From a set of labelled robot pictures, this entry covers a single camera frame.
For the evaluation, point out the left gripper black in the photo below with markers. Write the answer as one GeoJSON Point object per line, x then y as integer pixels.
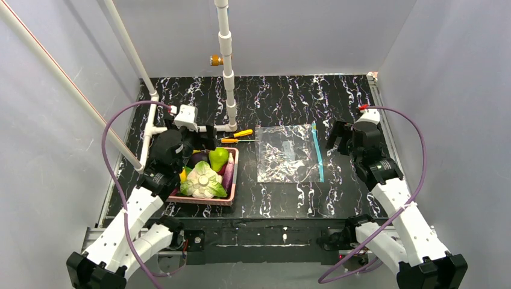
{"type": "Point", "coordinates": [191, 135]}

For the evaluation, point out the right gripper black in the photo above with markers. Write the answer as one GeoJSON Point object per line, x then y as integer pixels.
{"type": "Point", "coordinates": [347, 133]}

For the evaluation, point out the clear zip top bag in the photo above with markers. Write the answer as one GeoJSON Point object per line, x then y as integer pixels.
{"type": "Point", "coordinates": [288, 154]}

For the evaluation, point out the yellow banana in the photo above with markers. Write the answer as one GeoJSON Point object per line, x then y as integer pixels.
{"type": "Point", "coordinates": [183, 174]}

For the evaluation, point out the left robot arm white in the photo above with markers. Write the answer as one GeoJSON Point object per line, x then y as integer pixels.
{"type": "Point", "coordinates": [120, 250]}

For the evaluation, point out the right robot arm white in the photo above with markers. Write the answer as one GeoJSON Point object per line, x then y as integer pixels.
{"type": "Point", "coordinates": [417, 258]}

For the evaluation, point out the dark round eggplant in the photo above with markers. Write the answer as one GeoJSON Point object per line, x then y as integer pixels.
{"type": "Point", "coordinates": [197, 158]}

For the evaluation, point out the green pear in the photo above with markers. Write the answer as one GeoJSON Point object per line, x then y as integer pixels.
{"type": "Point", "coordinates": [218, 158]}

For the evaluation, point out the long purple eggplant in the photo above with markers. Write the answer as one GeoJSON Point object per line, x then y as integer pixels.
{"type": "Point", "coordinates": [228, 173]}

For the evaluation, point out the white green cabbage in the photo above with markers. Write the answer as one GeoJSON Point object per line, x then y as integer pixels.
{"type": "Point", "coordinates": [203, 182]}

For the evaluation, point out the pink plastic basket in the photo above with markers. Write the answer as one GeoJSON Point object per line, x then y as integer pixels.
{"type": "Point", "coordinates": [177, 197]}

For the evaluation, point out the brass pipe fitting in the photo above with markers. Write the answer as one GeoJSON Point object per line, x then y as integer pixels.
{"type": "Point", "coordinates": [216, 61]}

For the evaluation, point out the orange handle screwdriver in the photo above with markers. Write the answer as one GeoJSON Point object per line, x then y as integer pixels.
{"type": "Point", "coordinates": [233, 140]}

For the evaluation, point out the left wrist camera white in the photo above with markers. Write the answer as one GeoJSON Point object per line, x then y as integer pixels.
{"type": "Point", "coordinates": [186, 118]}

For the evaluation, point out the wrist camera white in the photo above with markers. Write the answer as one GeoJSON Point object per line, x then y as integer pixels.
{"type": "Point", "coordinates": [186, 118]}
{"type": "Point", "coordinates": [369, 115]}

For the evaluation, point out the yellow handle screwdriver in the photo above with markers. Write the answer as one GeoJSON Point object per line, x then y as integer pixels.
{"type": "Point", "coordinates": [240, 134]}

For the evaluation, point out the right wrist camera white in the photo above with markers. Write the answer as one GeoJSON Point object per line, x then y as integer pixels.
{"type": "Point", "coordinates": [369, 115]}

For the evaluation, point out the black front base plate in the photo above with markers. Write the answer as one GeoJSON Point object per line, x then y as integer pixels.
{"type": "Point", "coordinates": [233, 240]}

